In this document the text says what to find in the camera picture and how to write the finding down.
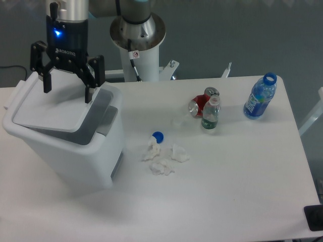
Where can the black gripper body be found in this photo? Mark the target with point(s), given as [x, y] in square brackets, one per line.
[67, 36]

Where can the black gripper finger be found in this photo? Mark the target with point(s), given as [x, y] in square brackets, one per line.
[36, 64]
[92, 74]

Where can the white trash can lid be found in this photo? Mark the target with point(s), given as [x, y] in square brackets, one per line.
[62, 109]

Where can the white trash can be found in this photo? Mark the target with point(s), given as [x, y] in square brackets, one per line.
[89, 155]

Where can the blue bottle cap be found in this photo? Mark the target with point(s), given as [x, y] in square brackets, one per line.
[158, 136]

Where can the crushed red soda can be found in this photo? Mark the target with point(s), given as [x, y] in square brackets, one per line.
[196, 105]

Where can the crumpled white tissue left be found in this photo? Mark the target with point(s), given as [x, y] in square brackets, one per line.
[153, 149]

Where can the crumpled white tissue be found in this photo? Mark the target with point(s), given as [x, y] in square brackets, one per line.
[179, 154]
[153, 149]
[162, 167]

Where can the crumpled white tissue bottom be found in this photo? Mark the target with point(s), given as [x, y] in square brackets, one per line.
[162, 167]

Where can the crumpled white tissue right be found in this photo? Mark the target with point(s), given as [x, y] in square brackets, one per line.
[179, 154]

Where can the clear green-label bottle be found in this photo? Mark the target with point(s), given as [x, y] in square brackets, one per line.
[210, 114]

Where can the blue drink bottle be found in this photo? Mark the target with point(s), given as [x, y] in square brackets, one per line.
[261, 94]

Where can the black device at edge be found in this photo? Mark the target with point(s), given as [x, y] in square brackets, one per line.
[313, 216]

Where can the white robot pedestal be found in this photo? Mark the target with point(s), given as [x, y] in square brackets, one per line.
[142, 63]

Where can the white table bracket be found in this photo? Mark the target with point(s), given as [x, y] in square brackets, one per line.
[227, 71]

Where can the white frame at right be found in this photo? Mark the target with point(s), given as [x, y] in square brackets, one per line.
[312, 116]

